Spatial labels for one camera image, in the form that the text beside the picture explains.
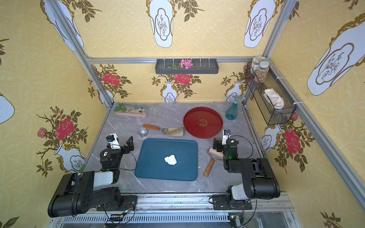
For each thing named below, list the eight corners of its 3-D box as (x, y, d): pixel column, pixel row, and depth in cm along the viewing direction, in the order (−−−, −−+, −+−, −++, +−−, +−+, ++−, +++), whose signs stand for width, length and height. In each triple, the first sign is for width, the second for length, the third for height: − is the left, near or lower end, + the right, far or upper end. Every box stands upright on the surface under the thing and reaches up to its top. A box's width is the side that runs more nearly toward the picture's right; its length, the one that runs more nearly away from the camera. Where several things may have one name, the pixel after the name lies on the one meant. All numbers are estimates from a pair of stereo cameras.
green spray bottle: (224, 117, 113) (231, 96, 96) (226, 113, 116) (233, 92, 99) (234, 121, 111) (243, 100, 93) (236, 117, 114) (245, 96, 96)
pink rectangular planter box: (114, 114, 117) (111, 110, 113) (118, 106, 122) (117, 102, 119) (145, 117, 114) (144, 114, 111) (148, 109, 120) (147, 105, 117)
